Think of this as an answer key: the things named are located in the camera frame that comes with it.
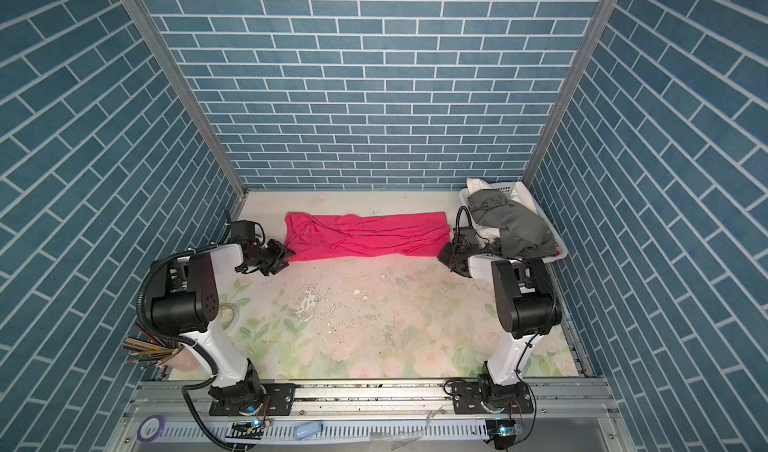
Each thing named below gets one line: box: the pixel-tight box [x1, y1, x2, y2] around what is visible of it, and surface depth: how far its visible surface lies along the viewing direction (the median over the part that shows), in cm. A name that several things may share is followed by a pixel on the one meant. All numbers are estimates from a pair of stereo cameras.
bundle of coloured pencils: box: [122, 323, 183, 370], surface depth 71 cm
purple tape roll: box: [137, 415, 166, 443], surface depth 71 cm
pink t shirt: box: [284, 212, 451, 260], surface depth 107 cm
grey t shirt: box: [468, 189, 557, 258], surface depth 98 cm
